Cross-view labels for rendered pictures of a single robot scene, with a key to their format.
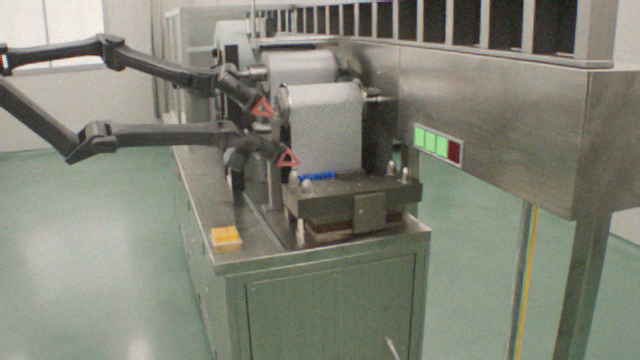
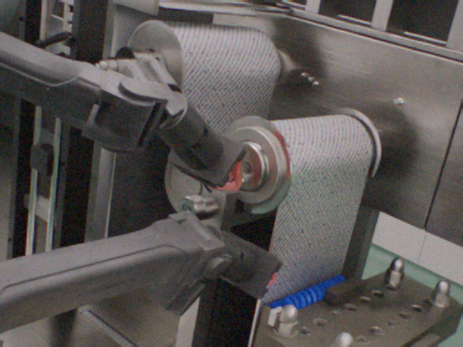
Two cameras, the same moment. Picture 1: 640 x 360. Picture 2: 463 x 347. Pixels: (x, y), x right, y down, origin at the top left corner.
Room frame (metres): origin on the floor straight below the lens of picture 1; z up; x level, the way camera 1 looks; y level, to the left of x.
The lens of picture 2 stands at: (0.83, 0.64, 1.55)
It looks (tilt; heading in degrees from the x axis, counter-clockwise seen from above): 21 degrees down; 325
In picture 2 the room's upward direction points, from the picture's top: 12 degrees clockwise
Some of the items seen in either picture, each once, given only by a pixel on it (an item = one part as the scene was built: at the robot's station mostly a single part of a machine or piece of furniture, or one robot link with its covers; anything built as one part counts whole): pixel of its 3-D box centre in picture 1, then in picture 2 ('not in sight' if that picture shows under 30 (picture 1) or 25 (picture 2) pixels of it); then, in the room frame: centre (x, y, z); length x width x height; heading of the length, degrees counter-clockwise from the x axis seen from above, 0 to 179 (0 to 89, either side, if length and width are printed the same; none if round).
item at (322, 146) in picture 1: (327, 148); (312, 245); (1.64, -0.03, 1.12); 0.23 x 0.01 x 0.18; 109
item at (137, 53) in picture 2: (257, 73); (139, 67); (1.88, 0.22, 1.33); 0.06 x 0.06 x 0.06; 19
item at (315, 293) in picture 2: (329, 177); (310, 297); (1.62, -0.03, 1.03); 0.21 x 0.04 x 0.03; 109
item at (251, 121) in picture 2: (284, 106); (253, 164); (1.66, 0.11, 1.25); 0.15 x 0.01 x 0.15; 19
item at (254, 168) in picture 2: (280, 106); (248, 165); (1.65, 0.12, 1.25); 0.07 x 0.02 x 0.07; 19
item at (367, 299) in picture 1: (249, 234); not in sight; (2.56, 0.37, 0.43); 2.52 x 0.64 x 0.86; 19
